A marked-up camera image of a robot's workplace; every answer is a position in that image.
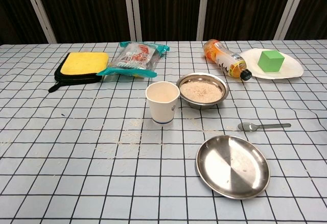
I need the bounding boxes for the white paper cup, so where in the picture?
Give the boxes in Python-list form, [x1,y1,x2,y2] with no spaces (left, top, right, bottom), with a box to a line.
[145,81,180,127]

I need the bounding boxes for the yellow and black cloth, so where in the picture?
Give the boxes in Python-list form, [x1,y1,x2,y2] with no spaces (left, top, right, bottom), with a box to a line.
[48,52,110,93]

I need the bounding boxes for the white paper plate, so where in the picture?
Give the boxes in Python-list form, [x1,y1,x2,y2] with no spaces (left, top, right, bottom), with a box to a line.
[239,48,305,80]

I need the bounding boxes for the orange drink bottle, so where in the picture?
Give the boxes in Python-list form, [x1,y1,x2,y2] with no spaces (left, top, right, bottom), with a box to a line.
[203,39,253,82]

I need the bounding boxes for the round steel plate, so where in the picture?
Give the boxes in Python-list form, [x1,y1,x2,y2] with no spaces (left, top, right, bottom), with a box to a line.
[196,135,271,200]

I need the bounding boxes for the dark folding screen white frame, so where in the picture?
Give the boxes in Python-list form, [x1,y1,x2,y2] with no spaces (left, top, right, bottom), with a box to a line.
[0,0,327,45]

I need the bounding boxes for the small metal spoon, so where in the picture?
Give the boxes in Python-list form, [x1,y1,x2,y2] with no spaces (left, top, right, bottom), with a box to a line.
[237,122,292,132]

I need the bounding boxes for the white checked tablecloth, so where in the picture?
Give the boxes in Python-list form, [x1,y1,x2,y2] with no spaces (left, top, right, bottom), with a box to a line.
[0,40,327,224]

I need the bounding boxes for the clear snack packet teal ends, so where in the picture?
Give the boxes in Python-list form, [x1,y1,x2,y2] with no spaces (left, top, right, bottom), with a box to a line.
[96,41,171,79]

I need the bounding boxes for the green cube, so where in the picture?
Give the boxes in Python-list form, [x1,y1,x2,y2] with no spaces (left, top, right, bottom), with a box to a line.
[257,50,286,73]

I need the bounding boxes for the steel bowl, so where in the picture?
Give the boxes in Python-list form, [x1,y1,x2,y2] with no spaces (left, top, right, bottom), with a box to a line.
[176,72,229,110]

